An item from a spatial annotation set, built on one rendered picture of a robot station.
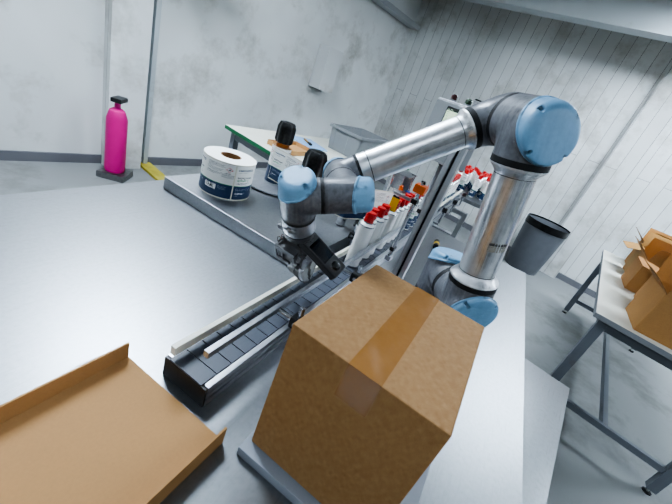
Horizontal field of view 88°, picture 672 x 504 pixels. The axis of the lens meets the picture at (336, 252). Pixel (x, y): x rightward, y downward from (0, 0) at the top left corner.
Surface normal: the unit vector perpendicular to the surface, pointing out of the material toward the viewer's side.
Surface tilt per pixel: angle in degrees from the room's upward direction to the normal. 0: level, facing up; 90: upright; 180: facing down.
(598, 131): 90
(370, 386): 90
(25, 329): 0
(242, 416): 0
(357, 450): 90
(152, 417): 0
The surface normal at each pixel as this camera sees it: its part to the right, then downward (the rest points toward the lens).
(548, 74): -0.62, 0.16
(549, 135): 0.12, 0.37
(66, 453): 0.32, -0.84
